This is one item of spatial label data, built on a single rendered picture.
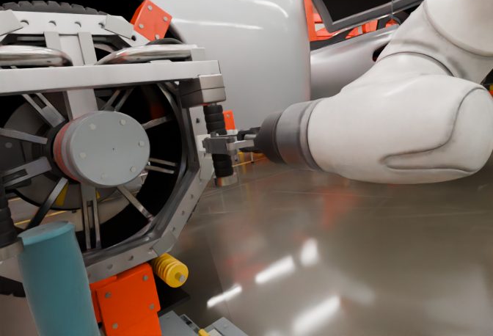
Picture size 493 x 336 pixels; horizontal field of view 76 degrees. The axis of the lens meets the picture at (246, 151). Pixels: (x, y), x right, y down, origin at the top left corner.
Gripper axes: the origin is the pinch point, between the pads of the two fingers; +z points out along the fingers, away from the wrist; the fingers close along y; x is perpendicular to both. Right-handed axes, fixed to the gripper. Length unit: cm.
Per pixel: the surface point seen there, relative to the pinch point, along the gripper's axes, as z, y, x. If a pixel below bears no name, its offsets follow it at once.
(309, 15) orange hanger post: 258, 352, 125
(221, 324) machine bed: 53, 20, -75
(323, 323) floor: 30, 52, -83
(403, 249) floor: 34, 125, -83
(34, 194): 46, -28, -7
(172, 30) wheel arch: 36.2, 14.0, 31.1
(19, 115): 46, -27, 13
